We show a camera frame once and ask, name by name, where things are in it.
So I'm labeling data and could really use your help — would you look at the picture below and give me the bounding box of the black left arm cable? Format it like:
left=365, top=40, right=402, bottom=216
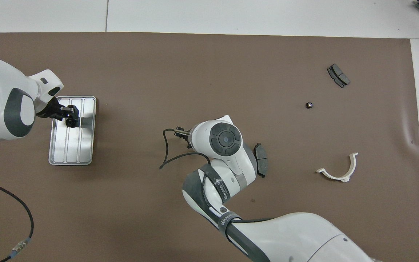
left=0, top=177, right=35, bottom=262

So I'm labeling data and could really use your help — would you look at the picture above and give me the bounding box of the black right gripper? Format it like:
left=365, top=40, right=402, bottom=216
left=174, top=127, right=195, bottom=150

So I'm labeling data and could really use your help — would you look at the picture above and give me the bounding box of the short grey brake pad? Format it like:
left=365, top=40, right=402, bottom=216
left=327, top=64, right=351, bottom=88

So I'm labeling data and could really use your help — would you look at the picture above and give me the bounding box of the silver metal tray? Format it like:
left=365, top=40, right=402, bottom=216
left=48, top=96, right=97, bottom=166

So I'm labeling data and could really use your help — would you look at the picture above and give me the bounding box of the long grey brake pad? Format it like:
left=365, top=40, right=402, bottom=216
left=254, top=143, right=268, bottom=178

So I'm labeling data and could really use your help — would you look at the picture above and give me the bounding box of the brown paper table mat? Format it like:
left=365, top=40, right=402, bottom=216
left=0, top=32, right=419, bottom=262

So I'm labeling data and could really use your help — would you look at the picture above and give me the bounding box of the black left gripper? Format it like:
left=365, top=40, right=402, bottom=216
left=36, top=96, right=80, bottom=123

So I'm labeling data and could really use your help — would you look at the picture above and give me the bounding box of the white curved plastic bracket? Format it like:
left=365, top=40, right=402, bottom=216
left=316, top=152, right=359, bottom=182

